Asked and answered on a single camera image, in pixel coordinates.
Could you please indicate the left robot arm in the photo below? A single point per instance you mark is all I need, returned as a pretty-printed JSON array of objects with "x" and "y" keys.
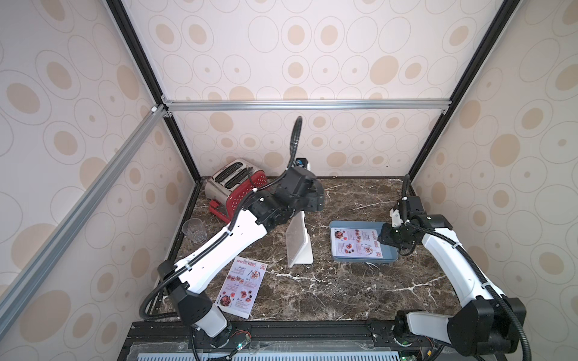
[{"x": 260, "y": 212}]

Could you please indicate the red polka dot toaster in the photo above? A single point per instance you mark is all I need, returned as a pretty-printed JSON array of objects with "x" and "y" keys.
[{"x": 226, "y": 188}]

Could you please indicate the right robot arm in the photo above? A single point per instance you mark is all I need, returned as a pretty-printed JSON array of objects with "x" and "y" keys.
[{"x": 488, "y": 322}]

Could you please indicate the blue grey tray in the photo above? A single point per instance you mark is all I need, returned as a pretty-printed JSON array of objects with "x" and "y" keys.
[{"x": 390, "y": 254}]

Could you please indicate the new menu sheet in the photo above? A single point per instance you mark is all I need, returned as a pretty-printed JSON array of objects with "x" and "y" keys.
[{"x": 349, "y": 244}]

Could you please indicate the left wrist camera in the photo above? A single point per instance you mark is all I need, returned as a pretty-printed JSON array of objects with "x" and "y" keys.
[{"x": 302, "y": 162}]

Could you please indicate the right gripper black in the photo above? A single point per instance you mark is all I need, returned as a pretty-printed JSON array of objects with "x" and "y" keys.
[{"x": 390, "y": 235}]

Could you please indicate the clear drinking glass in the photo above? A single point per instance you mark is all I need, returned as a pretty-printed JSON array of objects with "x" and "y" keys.
[{"x": 194, "y": 230}]

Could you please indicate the horizontal aluminium frame bar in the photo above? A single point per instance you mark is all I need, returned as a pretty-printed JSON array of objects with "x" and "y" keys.
[{"x": 309, "y": 105}]

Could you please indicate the left aluminium frame bar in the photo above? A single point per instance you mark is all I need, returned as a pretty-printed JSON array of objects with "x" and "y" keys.
[{"x": 40, "y": 266}]

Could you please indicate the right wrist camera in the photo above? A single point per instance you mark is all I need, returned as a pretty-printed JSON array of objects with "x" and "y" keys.
[{"x": 396, "y": 220}]

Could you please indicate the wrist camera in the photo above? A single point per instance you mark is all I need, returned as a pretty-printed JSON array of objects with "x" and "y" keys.
[
  {"x": 396, "y": 220},
  {"x": 302, "y": 162}
]

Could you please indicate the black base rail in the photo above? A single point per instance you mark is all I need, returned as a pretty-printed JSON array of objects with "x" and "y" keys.
[{"x": 283, "y": 340}]

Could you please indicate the old pink menu sheet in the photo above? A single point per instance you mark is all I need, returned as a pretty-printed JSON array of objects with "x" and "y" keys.
[{"x": 240, "y": 289}]

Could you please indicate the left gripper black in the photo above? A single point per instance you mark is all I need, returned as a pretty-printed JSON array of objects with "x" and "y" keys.
[{"x": 317, "y": 196}]

